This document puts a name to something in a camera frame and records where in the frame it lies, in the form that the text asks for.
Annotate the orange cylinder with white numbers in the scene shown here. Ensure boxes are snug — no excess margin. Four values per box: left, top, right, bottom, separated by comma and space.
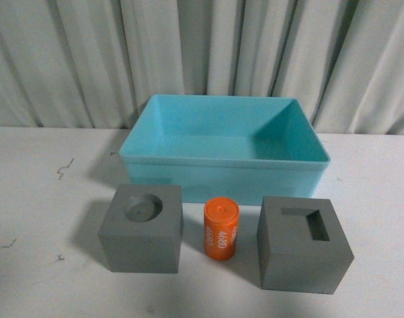
204, 197, 240, 260

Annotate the light blue plastic box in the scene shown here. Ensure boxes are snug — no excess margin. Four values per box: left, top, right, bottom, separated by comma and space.
119, 95, 330, 205

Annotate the white pleated curtain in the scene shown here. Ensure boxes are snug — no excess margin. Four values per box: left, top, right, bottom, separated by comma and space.
0, 1, 404, 134

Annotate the gray cube with round hole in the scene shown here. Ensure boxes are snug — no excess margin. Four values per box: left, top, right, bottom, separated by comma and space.
98, 184, 183, 274

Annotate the gray cube with rectangular slot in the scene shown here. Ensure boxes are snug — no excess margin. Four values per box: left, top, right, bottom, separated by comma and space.
257, 196, 354, 294

